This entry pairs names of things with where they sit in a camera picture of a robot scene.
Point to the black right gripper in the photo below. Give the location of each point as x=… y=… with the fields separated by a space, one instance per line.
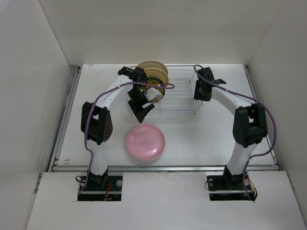
x=197 y=95

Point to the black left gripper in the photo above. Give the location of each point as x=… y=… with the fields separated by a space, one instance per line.
x=139 y=111

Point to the pink plate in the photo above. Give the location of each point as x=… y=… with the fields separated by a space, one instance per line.
x=144 y=135

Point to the yellow plate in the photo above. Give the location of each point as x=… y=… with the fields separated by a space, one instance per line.
x=149 y=153

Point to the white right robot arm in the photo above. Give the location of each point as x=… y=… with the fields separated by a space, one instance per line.
x=249 y=125

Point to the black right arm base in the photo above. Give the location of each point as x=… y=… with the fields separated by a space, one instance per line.
x=225 y=187

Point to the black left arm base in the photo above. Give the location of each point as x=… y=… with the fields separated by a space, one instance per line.
x=107 y=187

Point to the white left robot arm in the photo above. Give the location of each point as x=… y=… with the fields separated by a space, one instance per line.
x=96 y=122

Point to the large beige plate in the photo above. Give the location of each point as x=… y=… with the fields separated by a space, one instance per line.
x=153 y=64

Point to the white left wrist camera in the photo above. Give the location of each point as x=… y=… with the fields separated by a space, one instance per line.
x=153 y=95

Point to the clear wire dish rack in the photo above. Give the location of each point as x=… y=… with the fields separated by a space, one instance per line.
x=178 y=102

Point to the aluminium table rail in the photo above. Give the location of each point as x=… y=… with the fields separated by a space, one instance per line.
x=64 y=117

